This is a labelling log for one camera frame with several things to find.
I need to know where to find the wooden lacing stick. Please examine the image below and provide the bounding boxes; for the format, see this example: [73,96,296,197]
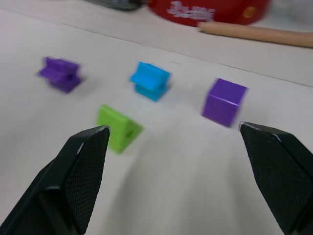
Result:
[197,22,313,48]

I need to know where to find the purple cross-shaped plastic block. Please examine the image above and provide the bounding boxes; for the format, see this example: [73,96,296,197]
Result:
[36,56,83,94]

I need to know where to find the red round tub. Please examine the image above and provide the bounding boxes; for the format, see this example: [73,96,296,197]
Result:
[147,0,269,27]

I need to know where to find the dark grey object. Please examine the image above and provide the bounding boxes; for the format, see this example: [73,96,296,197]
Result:
[100,0,145,12]

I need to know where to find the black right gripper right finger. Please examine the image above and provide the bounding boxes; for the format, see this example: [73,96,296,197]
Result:
[238,121,313,235]

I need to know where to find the purple plastic cube block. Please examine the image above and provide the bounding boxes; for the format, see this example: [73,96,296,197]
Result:
[201,78,248,126]

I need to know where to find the green plastic block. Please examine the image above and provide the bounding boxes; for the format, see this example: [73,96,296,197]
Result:
[96,104,144,155]

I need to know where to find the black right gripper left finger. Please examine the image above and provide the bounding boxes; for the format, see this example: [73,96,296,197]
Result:
[0,125,111,235]

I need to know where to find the blue cross-shaped plastic block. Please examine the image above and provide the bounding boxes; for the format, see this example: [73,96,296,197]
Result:
[129,61,171,102]

